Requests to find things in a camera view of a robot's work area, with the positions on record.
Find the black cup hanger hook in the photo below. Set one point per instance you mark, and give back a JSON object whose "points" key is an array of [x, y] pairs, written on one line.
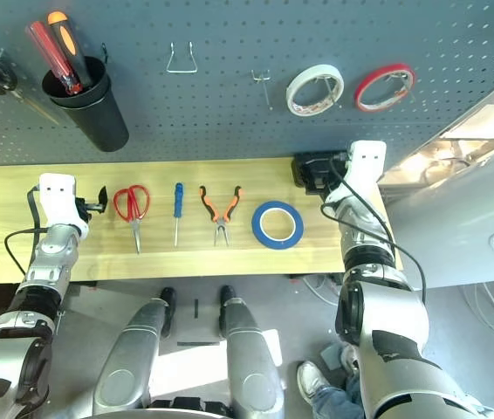
{"points": [[104, 52]]}

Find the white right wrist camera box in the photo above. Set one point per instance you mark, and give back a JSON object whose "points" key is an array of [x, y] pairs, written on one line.
{"points": [[367, 161]]}

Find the blue jeans leg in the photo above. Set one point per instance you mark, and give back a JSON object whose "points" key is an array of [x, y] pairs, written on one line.
{"points": [[334, 401]]}

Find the blue tape roll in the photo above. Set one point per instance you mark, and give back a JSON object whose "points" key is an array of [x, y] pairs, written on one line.
{"points": [[258, 227]]}

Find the white tape roll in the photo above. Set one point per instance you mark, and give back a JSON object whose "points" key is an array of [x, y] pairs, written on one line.
{"points": [[303, 73]]}

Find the silver robot leg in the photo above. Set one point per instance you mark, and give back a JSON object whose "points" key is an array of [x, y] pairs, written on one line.
{"points": [[133, 340], [247, 349]]}

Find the black tool case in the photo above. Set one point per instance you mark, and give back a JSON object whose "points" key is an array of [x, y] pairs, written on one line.
{"points": [[301, 168]]}

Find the silver left robot leg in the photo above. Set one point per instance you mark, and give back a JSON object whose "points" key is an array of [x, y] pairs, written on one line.
{"points": [[133, 340]]}

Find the short black floor tape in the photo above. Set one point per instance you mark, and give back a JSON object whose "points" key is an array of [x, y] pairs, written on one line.
{"points": [[196, 307]]}

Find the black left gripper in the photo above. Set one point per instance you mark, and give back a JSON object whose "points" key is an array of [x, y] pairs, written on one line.
{"points": [[87, 208]]}

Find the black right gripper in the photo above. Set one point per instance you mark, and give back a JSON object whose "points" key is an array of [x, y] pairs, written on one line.
{"points": [[321, 176]]}

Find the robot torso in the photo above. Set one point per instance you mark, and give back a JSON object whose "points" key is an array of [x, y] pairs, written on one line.
{"points": [[186, 406]]}

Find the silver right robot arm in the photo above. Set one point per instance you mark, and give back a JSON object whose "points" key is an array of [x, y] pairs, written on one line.
{"points": [[386, 314]]}

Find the black tool cup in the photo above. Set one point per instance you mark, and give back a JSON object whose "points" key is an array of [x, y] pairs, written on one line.
{"points": [[94, 122]]}

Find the grey foot pedal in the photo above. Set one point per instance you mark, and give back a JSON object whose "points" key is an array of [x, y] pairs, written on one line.
{"points": [[330, 355]]}

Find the red tape roll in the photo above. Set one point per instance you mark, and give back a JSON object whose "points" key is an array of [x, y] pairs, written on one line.
{"points": [[369, 76]]}

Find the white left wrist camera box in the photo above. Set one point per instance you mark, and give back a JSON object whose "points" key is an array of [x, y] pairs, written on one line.
{"points": [[57, 201]]}

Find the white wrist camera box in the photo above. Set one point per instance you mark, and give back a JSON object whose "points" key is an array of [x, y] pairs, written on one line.
{"points": [[57, 201], [367, 161]]}

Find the grey pegboard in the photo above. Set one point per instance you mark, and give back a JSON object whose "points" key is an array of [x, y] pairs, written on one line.
{"points": [[229, 131]]}

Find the white sneaker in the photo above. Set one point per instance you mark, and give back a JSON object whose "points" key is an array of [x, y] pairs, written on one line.
{"points": [[310, 379]]}

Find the long black floor tape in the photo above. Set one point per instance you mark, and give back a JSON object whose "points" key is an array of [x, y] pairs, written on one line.
{"points": [[199, 344]]}

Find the orange black pliers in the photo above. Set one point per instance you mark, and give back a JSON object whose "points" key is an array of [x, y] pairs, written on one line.
{"points": [[221, 224]]}

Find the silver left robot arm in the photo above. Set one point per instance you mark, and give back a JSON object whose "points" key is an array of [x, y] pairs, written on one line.
{"points": [[50, 249]]}

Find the silver right robot leg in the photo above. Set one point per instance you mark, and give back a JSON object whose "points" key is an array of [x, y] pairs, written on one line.
{"points": [[247, 349]]}

